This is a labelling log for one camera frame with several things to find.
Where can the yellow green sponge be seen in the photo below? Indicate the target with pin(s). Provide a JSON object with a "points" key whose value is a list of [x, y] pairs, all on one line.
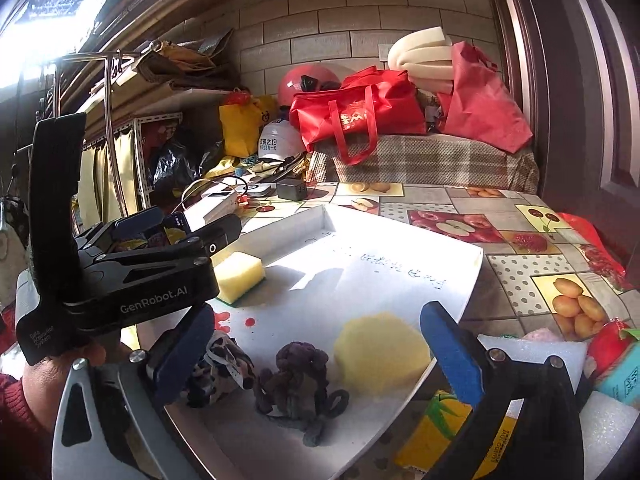
{"points": [[236, 275]]}

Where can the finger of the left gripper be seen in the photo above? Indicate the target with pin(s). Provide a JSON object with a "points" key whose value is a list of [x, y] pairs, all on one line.
{"points": [[104, 236], [162, 249]]}

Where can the pink helmet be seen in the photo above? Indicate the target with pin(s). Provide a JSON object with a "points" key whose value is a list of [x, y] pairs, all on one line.
{"points": [[305, 78]]}

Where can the fruit pattern tablecloth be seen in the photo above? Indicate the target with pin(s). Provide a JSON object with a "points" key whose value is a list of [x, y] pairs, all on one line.
{"points": [[526, 247]]}

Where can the blue tissue pack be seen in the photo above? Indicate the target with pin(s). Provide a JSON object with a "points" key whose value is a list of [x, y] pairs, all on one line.
{"points": [[621, 380]]}

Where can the black white patterned cloth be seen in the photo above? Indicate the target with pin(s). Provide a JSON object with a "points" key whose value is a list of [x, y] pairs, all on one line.
{"points": [[223, 368]]}

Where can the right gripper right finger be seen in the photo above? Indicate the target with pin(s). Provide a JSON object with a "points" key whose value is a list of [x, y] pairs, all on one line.
{"points": [[459, 354]]}

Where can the pink plush face toy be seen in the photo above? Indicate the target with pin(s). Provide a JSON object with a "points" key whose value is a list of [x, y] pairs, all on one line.
{"points": [[542, 335]]}

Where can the rolled white foam pad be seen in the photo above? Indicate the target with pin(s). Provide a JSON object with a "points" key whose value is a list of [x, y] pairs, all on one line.
{"points": [[426, 57]]}

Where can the red plastic bag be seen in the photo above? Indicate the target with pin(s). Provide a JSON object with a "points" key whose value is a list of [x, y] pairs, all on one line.
{"points": [[600, 261]]}

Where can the person left hand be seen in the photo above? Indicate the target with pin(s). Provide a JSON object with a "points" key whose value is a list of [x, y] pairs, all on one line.
{"points": [[43, 383]]}

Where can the black plastic bag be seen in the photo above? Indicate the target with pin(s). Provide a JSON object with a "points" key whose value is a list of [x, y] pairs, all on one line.
{"points": [[176, 165]]}

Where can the yellow shopping bag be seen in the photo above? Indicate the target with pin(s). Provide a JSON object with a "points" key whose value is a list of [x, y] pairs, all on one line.
{"points": [[242, 117]]}

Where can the red paper bag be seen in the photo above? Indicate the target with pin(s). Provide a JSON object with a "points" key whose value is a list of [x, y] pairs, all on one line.
{"points": [[480, 107]]}

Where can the black power adapter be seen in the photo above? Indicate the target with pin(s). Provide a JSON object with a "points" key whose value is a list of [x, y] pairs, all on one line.
{"points": [[294, 190]]}

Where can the metal storage shelf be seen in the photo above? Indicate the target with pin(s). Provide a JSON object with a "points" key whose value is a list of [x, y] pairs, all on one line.
{"points": [[113, 175]]}

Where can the round yellow sponge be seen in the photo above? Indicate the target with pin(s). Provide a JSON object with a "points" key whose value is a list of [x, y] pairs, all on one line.
{"points": [[380, 353]]}

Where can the white small carton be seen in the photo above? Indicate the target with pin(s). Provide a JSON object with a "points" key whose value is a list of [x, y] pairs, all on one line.
{"points": [[210, 208]]}

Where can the brown wooden door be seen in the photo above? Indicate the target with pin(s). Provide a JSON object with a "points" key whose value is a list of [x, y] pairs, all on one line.
{"points": [[573, 66]]}

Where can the plaid cloth covered bench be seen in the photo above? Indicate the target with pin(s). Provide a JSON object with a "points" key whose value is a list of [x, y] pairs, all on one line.
{"points": [[438, 159]]}

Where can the white cardboard box tray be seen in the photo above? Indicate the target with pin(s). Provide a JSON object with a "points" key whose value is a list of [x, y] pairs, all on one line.
{"points": [[324, 266]]}

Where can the white foam sheet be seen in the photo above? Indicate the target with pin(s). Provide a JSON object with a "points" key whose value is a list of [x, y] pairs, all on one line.
{"points": [[547, 441]]}

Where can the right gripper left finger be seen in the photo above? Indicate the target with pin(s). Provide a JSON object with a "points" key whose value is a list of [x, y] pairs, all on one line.
{"points": [[175, 353]]}

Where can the red tote bag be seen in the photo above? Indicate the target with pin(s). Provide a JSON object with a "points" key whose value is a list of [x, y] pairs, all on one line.
{"points": [[368, 104]]}

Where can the white safety helmet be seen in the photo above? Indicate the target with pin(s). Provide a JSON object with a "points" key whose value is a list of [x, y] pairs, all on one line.
{"points": [[279, 140]]}

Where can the purple blue knotted rope toy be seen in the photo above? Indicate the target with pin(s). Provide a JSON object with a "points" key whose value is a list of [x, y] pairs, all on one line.
{"points": [[296, 395]]}

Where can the yellow tissue pack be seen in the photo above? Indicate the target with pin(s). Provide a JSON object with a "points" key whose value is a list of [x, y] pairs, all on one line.
{"points": [[443, 417]]}

